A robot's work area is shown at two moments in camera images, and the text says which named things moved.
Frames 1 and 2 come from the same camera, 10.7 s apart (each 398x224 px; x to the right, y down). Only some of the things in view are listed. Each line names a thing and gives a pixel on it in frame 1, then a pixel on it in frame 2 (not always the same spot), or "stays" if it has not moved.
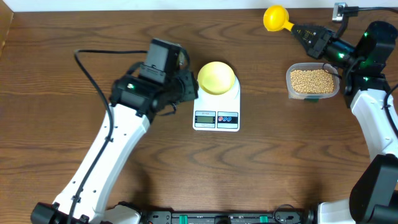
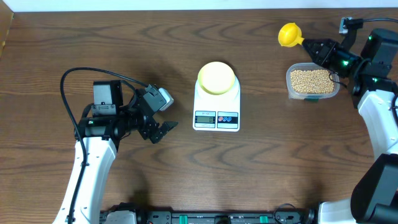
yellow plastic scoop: (276, 18) to (290, 35)
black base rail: (226, 217) stays
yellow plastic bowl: (216, 78) stays
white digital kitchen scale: (217, 112) stays
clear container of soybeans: (310, 81) stays
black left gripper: (191, 88) to (148, 130)
